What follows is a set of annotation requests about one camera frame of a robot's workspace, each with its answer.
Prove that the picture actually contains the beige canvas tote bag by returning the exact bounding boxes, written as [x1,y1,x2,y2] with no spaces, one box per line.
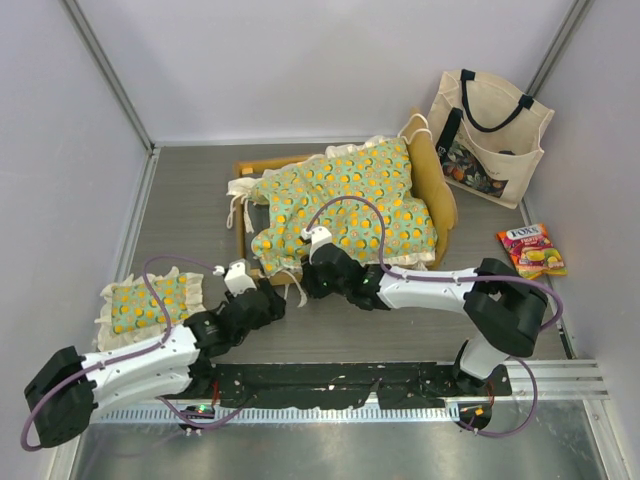
[427,69,555,209]

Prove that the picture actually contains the aluminium rail with cable duct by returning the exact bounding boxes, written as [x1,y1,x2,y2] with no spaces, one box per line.
[91,361,608,428]

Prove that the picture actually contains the lemon print pet mattress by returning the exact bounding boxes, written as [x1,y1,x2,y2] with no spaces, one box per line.
[227,136,438,281]

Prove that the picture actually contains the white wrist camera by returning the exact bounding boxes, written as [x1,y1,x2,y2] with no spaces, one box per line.
[300,226,333,248]
[212,259,257,296]

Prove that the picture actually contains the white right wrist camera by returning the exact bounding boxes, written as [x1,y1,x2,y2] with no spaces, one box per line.
[300,226,333,248]

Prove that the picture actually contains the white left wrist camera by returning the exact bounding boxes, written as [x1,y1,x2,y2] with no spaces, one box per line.
[212,259,257,296]

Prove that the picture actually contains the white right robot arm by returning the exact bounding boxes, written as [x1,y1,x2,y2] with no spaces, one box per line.
[302,244,548,395]

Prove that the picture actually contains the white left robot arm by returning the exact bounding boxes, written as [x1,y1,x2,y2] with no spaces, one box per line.
[21,281,286,451]

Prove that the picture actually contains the small lemon print pillow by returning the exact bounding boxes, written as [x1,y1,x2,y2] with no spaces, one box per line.
[94,267,204,351]

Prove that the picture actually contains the Fox's candy packet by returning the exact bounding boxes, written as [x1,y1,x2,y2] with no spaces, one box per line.
[496,223,568,280]

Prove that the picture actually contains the wooden pet bed frame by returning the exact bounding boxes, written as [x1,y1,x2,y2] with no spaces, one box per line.
[227,108,458,284]

